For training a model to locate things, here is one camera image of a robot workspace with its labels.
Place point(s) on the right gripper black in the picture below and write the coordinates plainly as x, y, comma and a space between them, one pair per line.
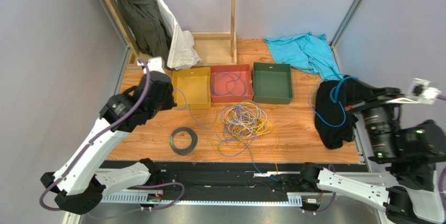
365, 104

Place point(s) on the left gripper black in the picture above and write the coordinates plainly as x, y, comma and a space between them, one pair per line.
170, 103

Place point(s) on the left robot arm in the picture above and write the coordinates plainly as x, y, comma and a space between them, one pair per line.
77, 187

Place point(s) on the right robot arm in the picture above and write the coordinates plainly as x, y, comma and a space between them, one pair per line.
410, 154

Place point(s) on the yellow plastic bin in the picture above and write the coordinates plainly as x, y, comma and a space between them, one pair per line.
192, 88

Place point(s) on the black cloth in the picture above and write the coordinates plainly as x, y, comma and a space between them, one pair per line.
334, 125

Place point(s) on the white cloth hanging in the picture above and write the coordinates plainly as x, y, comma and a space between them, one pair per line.
182, 54

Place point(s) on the cyan cloth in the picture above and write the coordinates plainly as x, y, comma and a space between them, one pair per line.
305, 52

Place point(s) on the olive green cloth hanging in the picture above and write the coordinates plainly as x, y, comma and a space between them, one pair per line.
146, 23

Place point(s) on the red plastic bin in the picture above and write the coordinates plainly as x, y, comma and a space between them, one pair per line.
230, 83

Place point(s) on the green plastic bin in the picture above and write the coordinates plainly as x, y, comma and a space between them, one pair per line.
272, 83

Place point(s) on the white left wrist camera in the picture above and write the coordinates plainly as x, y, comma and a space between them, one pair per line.
152, 64

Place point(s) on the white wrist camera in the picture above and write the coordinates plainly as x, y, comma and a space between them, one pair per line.
152, 64
423, 92

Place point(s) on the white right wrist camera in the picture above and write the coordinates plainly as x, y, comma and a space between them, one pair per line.
423, 92

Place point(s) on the wooden frame stand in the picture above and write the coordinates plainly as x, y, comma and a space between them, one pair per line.
215, 48

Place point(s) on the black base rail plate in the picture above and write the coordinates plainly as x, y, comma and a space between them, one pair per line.
234, 182

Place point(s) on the aluminium frame rail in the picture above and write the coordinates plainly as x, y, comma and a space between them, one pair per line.
151, 197

